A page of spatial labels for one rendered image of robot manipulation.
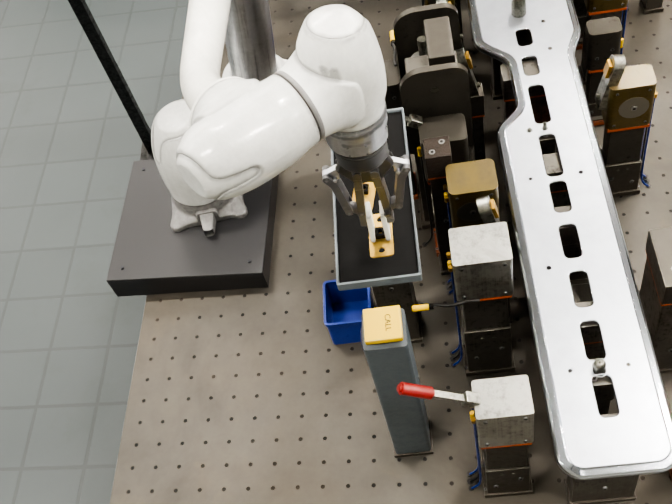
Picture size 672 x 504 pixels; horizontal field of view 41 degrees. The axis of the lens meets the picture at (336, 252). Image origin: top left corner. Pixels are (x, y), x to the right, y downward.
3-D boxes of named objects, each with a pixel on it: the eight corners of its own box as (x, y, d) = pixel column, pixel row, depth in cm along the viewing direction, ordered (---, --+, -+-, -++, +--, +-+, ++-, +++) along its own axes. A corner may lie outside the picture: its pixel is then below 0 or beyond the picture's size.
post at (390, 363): (433, 454, 176) (409, 347, 140) (394, 457, 177) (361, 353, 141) (429, 417, 180) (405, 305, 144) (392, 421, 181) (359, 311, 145)
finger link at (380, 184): (366, 152, 131) (376, 150, 130) (383, 197, 140) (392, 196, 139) (367, 173, 129) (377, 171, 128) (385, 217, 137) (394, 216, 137)
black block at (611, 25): (625, 123, 214) (637, 29, 190) (582, 129, 215) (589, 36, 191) (620, 107, 217) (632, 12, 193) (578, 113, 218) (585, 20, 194)
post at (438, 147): (464, 272, 198) (451, 154, 165) (441, 275, 198) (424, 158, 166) (461, 253, 201) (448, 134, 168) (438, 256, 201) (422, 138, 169)
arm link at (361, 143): (387, 128, 117) (393, 157, 122) (383, 78, 122) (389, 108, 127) (318, 137, 118) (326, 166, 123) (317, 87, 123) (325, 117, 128)
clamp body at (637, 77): (653, 194, 201) (674, 83, 173) (599, 201, 203) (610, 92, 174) (646, 171, 205) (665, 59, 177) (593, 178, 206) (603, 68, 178)
